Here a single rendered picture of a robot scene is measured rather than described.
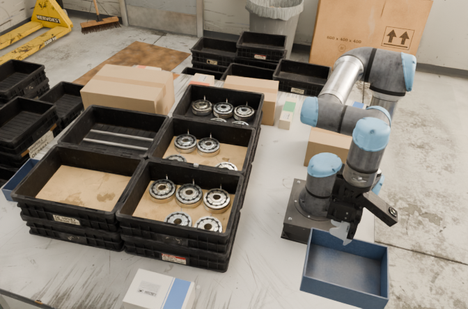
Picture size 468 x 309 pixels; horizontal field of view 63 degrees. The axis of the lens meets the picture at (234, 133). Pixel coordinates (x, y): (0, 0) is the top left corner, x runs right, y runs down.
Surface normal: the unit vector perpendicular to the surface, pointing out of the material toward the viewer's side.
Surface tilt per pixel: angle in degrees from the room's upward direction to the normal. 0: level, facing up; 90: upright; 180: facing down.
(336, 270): 1
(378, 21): 80
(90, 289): 0
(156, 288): 0
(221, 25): 90
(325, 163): 10
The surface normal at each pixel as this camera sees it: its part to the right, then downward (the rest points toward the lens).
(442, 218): 0.03, -0.78
